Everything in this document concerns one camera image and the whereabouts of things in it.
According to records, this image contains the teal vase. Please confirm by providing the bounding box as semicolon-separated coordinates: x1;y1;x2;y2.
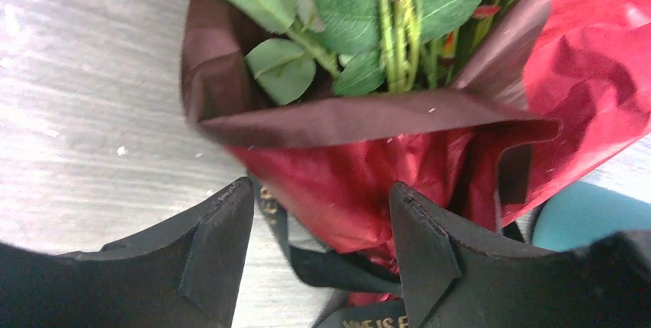
532;181;650;251

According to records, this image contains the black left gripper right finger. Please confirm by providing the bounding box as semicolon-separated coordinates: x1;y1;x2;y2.
389;182;650;327

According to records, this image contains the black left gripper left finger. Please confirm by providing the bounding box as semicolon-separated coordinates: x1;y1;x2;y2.
1;177;254;327

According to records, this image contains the black ribbon gold lettering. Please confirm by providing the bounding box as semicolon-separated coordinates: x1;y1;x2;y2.
252;177;525;328

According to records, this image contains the pink flower bouquet red wrap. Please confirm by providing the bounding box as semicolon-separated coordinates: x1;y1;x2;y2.
180;0;650;274

